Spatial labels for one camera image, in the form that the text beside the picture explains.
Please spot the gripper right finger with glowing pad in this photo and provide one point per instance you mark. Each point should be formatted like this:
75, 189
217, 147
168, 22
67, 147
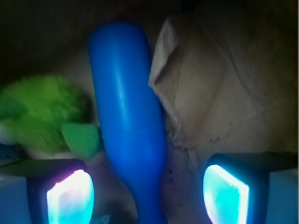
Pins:
252, 188

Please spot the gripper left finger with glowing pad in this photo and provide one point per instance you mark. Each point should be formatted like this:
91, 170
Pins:
45, 191

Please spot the blue plastic bottle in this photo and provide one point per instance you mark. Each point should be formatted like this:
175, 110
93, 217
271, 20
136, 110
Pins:
130, 114

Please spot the green plush toy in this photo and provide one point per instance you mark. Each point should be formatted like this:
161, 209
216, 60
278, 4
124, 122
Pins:
48, 114

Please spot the brown paper bag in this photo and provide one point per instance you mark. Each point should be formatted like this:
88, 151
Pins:
226, 72

